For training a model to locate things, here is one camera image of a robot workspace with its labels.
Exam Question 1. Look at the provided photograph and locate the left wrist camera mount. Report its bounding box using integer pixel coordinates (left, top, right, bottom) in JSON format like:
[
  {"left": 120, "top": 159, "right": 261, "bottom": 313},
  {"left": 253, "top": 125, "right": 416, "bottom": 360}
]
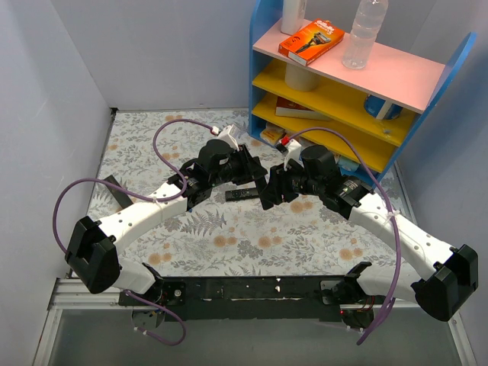
[{"left": 210, "top": 124, "right": 239, "bottom": 150}]

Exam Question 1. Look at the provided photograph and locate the orange razor box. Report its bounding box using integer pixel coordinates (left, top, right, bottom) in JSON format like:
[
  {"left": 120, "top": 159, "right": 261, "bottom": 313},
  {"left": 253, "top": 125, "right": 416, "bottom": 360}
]
[{"left": 278, "top": 19, "right": 345, "bottom": 66}]

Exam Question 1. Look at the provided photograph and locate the red white book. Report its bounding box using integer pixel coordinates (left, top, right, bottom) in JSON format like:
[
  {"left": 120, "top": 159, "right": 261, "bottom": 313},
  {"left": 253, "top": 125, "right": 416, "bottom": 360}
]
[{"left": 275, "top": 97, "right": 331, "bottom": 120}]

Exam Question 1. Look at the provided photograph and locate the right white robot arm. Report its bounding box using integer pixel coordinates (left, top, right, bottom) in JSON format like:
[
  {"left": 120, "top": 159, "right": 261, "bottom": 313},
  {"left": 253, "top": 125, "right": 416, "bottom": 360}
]
[{"left": 260, "top": 140, "right": 478, "bottom": 322}]

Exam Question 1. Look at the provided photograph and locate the white paper roll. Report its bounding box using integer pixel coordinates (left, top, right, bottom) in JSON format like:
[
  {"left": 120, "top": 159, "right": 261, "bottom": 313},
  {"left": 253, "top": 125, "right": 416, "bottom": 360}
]
[{"left": 284, "top": 63, "right": 320, "bottom": 92}]

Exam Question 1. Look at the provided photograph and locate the black battery cover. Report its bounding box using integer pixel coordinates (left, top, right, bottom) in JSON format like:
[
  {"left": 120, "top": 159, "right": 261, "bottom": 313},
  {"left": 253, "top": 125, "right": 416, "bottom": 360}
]
[{"left": 102, "top": 175, "right": 133, "bottom": 209}]

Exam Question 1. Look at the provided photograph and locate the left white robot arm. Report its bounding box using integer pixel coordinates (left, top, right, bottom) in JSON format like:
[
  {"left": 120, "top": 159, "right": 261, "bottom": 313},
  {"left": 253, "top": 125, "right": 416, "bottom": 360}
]
[{"left": 65, "top": 139, "right": 267, "bottom": 305}]

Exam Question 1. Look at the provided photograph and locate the yellow tissue pack left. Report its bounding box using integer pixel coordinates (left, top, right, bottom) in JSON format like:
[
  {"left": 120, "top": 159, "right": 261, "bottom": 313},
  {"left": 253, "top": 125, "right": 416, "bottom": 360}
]
[{"left": 260, "top": 122, "right": 286, "bottom": 146}]

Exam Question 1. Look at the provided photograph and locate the clear plastic bottle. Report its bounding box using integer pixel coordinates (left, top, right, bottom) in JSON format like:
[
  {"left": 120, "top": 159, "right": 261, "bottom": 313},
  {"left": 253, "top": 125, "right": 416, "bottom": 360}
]
[{"left": 342, "top": 0, "right": 389, "bottom": 70}]

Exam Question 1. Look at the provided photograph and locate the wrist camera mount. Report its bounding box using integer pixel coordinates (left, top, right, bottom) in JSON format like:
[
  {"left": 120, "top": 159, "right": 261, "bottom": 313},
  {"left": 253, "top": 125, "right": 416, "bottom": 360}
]
[
  {"left": 210, "top": 124, "right": 239, "bottom": 150},
  {"left": 276, "top": 135, "right": 302, "bottom": 171}
]

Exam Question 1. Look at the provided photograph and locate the light blue tissue pack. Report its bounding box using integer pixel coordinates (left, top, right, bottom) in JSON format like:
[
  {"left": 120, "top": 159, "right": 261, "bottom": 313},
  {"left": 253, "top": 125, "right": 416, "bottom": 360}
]
[{"left": 337, "top": 156, "right": 360, "bottom": 172}]

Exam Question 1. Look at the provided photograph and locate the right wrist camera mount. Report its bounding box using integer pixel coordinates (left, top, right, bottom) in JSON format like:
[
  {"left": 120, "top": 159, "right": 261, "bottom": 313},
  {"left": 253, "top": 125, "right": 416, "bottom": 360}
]
[{"left": 276, "top": 135, "right": 302, "bottom": 171}]

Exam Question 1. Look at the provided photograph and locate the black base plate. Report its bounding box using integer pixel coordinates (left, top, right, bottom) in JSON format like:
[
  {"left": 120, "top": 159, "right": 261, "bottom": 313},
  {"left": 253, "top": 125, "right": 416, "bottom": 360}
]
[{"left": 143, "top": 275, "right": 371, "bottom": 321}]

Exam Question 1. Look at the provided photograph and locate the black remote with buttons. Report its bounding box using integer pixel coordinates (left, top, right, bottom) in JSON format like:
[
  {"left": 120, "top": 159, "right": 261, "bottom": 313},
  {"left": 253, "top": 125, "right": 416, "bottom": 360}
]
[{"left": 225, "top": 188, "right": 259, "bottom": 202}]

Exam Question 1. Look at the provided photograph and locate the floral table mat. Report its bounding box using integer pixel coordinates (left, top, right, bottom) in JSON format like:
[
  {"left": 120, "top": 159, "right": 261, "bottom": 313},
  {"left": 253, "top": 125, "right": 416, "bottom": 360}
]
[{"left": 71, "top": 108, "right": 420, "bottom": 278}]

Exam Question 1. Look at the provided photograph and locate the black remote control body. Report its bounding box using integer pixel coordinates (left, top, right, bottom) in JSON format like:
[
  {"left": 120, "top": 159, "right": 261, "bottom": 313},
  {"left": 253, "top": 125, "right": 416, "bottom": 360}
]
[{"left": 255, "top": 176, "right": 267, "bottom": 199}]

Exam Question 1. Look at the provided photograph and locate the white bottle on shelf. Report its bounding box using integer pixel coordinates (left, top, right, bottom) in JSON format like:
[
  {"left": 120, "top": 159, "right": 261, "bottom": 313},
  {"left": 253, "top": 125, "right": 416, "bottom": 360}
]
[{"left": 281, "top": 0, "right": 307, "bottom": 35}]

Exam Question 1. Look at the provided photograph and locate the blue shelf unit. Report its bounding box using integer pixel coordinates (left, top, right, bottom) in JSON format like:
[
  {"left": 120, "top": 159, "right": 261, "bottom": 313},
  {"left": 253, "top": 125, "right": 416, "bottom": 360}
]
[{"left": 249, "top": 1, "right": 477, "bottom": 180}]

